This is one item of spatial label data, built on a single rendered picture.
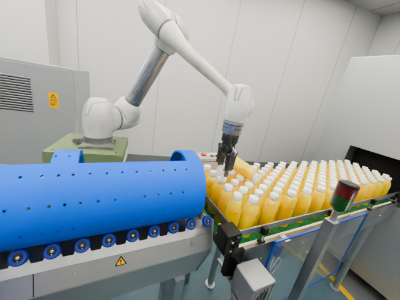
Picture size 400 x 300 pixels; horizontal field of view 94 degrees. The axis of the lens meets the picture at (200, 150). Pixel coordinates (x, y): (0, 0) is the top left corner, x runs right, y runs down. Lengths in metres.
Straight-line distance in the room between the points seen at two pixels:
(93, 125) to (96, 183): 0.61
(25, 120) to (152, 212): 1.91
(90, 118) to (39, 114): 1.18
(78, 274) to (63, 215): 0.24
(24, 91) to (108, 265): 1.86
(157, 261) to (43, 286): 0.34
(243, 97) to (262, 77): 3.14
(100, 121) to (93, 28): 2.42
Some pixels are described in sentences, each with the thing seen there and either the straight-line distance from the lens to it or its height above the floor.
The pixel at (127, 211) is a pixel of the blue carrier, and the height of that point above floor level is 1.10.
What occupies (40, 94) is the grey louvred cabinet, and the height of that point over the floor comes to 1.19.
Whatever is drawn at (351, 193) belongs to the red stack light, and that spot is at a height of 1.24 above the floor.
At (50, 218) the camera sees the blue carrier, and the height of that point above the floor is 1.11.
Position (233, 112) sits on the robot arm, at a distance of 0.79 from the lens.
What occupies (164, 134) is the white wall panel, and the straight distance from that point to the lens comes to 3.48.
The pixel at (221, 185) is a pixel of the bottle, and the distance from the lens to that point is 0.92.
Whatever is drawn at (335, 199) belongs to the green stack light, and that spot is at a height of 1.19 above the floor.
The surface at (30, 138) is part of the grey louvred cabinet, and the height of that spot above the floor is 0.76.
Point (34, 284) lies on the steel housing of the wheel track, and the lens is 0.82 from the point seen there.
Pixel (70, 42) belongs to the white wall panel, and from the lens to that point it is 3.52.
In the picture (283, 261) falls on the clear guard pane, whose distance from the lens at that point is 1.07.
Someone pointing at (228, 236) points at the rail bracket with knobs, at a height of 1.00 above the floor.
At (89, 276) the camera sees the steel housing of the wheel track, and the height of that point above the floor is 0.86.
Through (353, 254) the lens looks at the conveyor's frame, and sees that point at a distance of 2.16.
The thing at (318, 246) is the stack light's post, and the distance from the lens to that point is 0.95.
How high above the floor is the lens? 1.49
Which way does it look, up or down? 18 degrees down
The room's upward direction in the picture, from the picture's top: 10 degrees clockwise
